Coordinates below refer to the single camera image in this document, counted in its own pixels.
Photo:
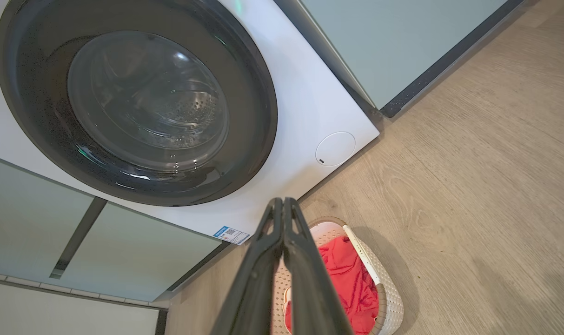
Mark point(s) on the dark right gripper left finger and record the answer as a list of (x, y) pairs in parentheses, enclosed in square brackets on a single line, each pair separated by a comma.
[(254, 288)]

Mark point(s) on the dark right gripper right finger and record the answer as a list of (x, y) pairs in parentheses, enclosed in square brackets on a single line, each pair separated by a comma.
[(314, 293)]

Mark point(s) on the white brown-rimmed laundry basket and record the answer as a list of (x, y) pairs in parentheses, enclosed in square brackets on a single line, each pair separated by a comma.
[(388, 298)]

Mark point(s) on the white garment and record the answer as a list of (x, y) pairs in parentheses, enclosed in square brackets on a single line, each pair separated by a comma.
[(288, 295)]

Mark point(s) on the red garment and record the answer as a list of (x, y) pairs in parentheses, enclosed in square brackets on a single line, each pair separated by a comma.
[(351, 284)]

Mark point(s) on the blue white energy label sticker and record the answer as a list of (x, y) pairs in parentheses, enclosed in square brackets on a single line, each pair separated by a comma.
[(232, 235)]

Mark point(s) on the pale green cabinet door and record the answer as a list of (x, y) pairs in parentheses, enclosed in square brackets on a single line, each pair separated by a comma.
[(137, 260), (26, 218), (393, 42)]

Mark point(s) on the round white filter cover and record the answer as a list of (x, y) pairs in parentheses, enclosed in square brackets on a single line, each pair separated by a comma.
[(336, 148)]

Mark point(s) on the white front-load washing machine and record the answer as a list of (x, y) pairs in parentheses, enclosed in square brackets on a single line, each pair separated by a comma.
[(300, 93)]

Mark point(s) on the black cabinet plinth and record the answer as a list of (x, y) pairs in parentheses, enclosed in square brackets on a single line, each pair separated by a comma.
[(440, 70)]

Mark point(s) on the dark round washing machine door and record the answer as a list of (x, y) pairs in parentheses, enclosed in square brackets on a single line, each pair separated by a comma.
[(40, 116)]

